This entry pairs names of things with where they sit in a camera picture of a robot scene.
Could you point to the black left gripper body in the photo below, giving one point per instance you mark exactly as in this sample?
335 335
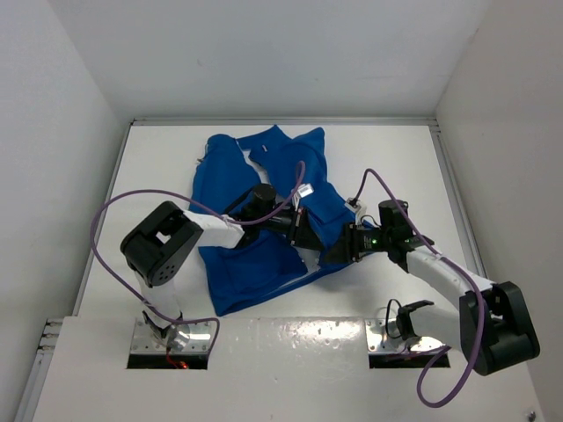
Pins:
285 222

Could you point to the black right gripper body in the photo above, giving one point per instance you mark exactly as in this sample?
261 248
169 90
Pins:
363 242

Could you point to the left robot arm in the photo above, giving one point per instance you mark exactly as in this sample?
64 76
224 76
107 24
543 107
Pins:
255 226

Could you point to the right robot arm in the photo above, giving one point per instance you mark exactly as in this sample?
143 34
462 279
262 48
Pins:
490 325

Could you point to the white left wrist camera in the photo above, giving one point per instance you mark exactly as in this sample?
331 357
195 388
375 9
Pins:
301 192

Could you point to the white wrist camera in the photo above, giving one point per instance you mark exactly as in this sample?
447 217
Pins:
357 208
301 192

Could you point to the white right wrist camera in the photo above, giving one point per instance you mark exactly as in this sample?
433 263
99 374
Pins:
357 208

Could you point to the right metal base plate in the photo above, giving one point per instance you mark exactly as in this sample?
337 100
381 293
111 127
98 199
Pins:
387 342

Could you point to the metal base plate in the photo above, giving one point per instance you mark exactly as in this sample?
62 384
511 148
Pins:
387 342
189 339

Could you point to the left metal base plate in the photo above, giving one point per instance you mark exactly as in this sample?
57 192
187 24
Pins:
189 339

